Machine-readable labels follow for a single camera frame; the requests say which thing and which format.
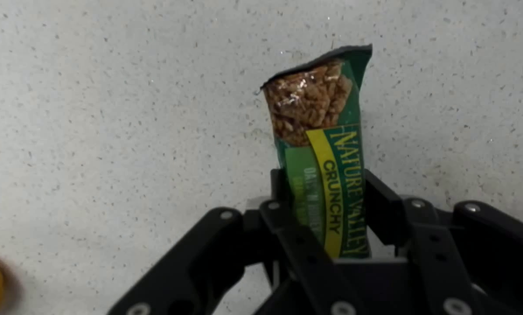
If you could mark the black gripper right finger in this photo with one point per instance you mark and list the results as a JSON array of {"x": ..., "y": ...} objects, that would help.
[{"x": 471, "y": 250}]

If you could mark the green granola bar packet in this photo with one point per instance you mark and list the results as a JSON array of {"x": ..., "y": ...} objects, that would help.
[{"x": 336, "y": 175}]

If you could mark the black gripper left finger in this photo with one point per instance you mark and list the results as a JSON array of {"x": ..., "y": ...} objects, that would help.
[{"x": 214, "y": 250}]

